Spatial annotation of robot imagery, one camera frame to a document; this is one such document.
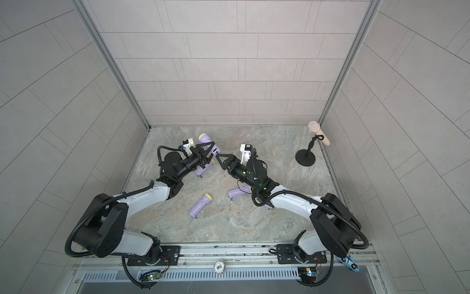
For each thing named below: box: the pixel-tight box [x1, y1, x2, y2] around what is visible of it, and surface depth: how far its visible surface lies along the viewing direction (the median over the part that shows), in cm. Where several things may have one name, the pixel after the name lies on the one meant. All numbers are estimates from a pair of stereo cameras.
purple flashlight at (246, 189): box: [227, 184, 253, 198], surface depth 88 cm
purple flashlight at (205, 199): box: [188, 192, 213, 219], surface depth 84 cm
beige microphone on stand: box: [308, 120, 331, 146], surface depth 82 cm
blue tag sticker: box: [336, 254, 361, 273], surface depth 70 cm
